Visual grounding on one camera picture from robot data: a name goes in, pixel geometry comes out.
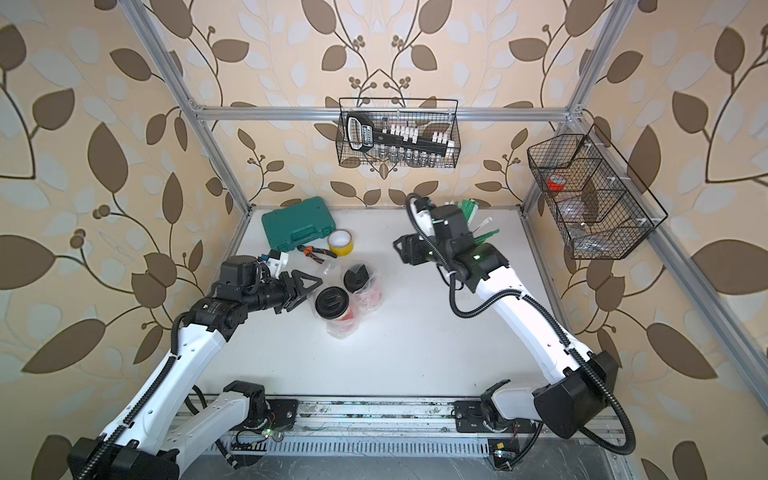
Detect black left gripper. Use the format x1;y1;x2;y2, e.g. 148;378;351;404
239;269;321;314

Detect red cup black lid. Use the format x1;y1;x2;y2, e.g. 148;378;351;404
343;263;383;314
314;286;358;340

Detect clear plastic carrier bag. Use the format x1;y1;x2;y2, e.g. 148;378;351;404
311;259;383;340

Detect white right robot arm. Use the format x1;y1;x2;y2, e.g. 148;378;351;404
393;193;637;455

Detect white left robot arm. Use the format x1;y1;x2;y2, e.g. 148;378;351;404
67;255;322;479

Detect orange black pliers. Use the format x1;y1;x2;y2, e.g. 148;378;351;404
297;245;337;264

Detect green white wrapped straws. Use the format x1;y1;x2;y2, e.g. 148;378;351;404
457;199;500;245

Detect green plastic tool case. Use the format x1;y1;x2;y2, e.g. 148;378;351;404
261;197;336;252

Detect yellow tape roll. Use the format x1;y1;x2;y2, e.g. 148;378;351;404
327;229;354;257

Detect red item in basket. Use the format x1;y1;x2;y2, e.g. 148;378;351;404
546;174;567;193

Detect black socket set holder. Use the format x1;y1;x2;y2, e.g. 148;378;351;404
342;112;459;157

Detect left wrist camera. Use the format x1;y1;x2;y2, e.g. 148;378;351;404
260;250;289;278

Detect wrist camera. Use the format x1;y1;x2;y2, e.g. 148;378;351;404
410;200;434;238
260;250;289;278

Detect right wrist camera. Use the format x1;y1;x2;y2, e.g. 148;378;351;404
410;200;434;238

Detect black wire basket back wall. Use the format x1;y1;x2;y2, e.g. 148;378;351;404
333;96;461;169

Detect black wire basket wall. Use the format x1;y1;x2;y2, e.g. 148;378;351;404
333;96;461;169
527;124;668;260

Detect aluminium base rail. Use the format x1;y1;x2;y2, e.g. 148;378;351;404
128;395;625;460

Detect black wire basket right wall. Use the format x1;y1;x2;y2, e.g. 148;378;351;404
527;124;668;260

